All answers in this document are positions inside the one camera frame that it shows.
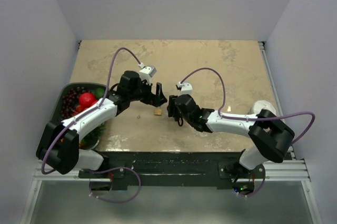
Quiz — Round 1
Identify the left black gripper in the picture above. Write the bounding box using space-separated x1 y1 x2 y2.
128 77 166 107

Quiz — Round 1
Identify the black padlock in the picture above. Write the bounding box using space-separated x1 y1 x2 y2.
174 115 184 127

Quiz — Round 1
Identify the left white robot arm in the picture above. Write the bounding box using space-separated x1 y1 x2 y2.
36 71 167 178

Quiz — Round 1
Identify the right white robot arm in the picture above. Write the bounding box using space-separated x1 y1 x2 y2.
167 95 294 178

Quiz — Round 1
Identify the brass padlock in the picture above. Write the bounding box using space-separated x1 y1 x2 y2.
154 107 162 116

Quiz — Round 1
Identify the green toy lime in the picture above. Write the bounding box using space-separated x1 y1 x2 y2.
94 88 105 100

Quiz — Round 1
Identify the red toy apple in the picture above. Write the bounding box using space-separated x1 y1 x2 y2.
78 92 97 108

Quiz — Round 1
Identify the dark red grape bunch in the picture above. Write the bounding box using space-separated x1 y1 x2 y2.
61 86 87 120

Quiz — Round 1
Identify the dark green fruit tray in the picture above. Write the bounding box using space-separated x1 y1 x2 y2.
45 82 111 152

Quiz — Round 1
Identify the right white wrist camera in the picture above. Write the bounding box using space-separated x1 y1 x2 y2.
176 82 193 96

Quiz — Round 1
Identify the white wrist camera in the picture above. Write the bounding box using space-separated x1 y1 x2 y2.
176 82 193 96
138 63 157 86

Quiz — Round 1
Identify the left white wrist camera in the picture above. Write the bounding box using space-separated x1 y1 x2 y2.
138 63 157 86

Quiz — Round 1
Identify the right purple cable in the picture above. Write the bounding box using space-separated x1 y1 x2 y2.
179 67 316 198

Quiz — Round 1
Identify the purple cable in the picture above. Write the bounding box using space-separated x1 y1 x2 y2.
41 47 144 203
179 67 316 198

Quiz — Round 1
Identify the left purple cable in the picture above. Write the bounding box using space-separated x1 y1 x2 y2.
41 47 144 203

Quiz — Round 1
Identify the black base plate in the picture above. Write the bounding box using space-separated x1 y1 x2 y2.
79 151 264 191

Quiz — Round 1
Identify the aluminium frame rail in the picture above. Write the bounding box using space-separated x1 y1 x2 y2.
33 160 310 182

